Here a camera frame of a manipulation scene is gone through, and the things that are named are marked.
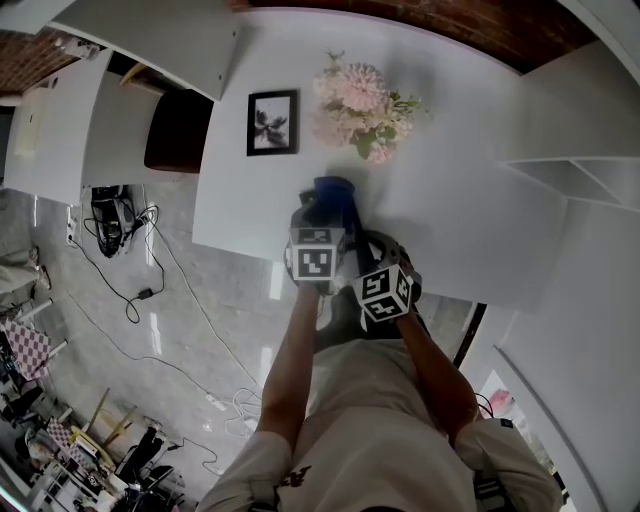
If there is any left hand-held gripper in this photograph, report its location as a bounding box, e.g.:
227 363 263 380
283 196 352 297

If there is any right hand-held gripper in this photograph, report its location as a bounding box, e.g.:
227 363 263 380
351 230 424 326

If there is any person's right forearm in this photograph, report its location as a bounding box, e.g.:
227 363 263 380
396 311 480 442

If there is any person's left forearm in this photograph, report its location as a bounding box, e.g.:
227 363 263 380
256 281 332 437

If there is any white table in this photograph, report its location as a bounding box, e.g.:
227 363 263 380
190 6 570 314

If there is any pink flower bouquet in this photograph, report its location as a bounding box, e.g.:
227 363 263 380
311 48 432 167

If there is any brown wooden chair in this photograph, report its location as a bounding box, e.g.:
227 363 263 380
119 64 216 175

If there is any person's beige shirt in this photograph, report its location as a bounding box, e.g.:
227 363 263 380
196 338 565 512

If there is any pink cloth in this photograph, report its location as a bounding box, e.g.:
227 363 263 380
489 389 517 417

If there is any black bag on floor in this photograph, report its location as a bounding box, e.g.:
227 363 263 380
89 184 137 260

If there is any white desk with hutch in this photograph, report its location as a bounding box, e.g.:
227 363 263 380
45 0 640 207

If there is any small white desk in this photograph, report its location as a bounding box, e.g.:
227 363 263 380
1 46 162 207

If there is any clear plastic bottle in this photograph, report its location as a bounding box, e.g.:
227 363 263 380
51 36 102 60

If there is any white box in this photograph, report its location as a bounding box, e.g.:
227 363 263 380
14 96 45 157

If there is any wooden stool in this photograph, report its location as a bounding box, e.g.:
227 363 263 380
69 386 140 452

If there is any black equipment pile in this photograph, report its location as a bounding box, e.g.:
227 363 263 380
111 423 177 512

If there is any purple checkered cloth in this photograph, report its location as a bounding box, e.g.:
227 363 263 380
0 319 53 382

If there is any small checkered cloth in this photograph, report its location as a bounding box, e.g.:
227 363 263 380
44 416 92 467

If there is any white floor cable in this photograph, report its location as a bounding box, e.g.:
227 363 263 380
146 218 262 387

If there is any black cable with adapter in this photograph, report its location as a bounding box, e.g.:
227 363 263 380
68 203 167 325

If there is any grey floor cable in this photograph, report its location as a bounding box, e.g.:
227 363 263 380
63 288 212 402

